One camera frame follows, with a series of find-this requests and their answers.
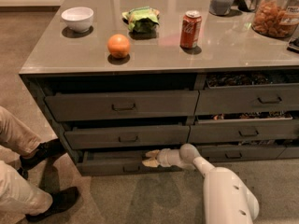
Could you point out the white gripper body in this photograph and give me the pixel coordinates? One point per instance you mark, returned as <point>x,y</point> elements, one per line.
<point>163,158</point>

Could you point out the drawer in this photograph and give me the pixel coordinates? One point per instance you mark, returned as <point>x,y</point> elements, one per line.
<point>117,163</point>
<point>237,127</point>
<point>242,92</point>
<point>251,151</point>
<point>122,105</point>
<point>135,136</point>

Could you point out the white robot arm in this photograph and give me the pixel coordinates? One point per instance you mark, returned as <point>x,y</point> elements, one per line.
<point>227,200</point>

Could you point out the grey drawer cabinet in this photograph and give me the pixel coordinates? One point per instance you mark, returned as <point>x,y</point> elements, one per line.
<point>42,86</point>

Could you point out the lower black shoe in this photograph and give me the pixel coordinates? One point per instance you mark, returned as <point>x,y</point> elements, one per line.
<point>62,201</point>

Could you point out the black shoe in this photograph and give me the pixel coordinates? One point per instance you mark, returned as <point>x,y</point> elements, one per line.
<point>62,201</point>
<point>44,150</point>

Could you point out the upper black shoe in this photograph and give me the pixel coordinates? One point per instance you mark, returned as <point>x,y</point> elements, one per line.
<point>44,150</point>

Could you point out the orange fruit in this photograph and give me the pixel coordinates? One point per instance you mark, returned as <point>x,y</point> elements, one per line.
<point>118,46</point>

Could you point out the red soda can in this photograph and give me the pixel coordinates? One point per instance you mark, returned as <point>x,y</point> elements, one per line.
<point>191,25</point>

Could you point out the green chip bag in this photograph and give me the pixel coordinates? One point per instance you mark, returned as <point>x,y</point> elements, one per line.
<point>142,19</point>

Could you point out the lower leg in khaki trousers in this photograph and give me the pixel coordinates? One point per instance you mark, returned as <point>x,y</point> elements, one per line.
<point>17,195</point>

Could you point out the leg in khaki trousers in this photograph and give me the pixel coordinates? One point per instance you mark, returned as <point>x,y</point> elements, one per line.
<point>16,136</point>
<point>17,195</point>

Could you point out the upper leg in khaki trousers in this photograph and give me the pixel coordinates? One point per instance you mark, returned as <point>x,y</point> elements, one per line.
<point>16,136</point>

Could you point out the white ceramic bowl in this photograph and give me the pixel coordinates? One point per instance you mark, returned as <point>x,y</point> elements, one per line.
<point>78,19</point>

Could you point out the dark object on counter edge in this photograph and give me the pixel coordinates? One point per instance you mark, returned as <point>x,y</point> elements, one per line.
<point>294,44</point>

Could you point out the clear jar with snacks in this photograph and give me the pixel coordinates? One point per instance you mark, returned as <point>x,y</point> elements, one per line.
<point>276,18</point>

